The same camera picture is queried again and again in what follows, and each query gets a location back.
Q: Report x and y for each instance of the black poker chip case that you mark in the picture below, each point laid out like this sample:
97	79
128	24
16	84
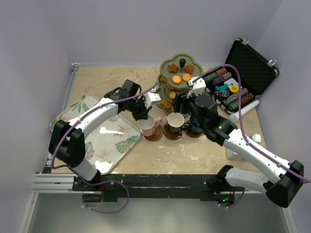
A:
256	74

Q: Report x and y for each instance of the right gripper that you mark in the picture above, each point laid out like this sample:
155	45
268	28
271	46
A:
177	102

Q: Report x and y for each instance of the green three-tier stand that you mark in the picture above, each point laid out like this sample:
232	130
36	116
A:
181	60

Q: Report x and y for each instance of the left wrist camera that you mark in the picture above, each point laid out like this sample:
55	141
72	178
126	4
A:
151	98

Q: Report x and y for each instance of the leaf pattern serving tray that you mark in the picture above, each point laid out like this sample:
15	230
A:
109	142

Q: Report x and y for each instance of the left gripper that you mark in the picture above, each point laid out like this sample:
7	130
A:
143	114

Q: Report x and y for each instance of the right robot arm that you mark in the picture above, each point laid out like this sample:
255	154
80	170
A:
279	179

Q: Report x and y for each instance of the maple leaf cookie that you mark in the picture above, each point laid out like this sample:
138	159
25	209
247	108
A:
163	79

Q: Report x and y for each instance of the dark blue mug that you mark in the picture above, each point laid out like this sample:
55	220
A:
194	127

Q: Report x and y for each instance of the white stand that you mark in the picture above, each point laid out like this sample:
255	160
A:
232	155

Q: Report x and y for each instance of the brown saucer back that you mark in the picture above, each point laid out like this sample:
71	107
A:
169	135

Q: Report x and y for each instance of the dark grey mug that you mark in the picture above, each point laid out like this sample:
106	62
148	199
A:
176	123

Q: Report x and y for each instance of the round orange cookie front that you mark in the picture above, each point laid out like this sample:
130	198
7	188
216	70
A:
186	77

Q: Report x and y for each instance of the orange flower cookie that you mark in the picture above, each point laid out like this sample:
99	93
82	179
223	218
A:
172	95

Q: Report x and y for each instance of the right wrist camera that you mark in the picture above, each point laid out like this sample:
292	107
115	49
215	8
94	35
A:
196	86

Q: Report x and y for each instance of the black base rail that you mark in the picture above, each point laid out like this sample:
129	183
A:
204	187

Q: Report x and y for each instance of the brown patterned cookie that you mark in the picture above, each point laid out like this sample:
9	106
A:
170	87

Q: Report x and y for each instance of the heart cookie light brown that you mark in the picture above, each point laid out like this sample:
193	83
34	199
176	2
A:
189	69

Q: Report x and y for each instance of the pink cup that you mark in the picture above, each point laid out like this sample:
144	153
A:
148	126

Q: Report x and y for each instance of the white microphone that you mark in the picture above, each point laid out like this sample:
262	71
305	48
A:
234	117

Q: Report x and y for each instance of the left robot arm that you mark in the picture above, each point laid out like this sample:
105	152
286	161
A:
67	143

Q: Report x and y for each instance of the brown saucer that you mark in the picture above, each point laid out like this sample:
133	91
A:
157	135
169	135
193	135

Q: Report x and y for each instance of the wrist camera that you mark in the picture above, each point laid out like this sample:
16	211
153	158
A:
196	86
151	98

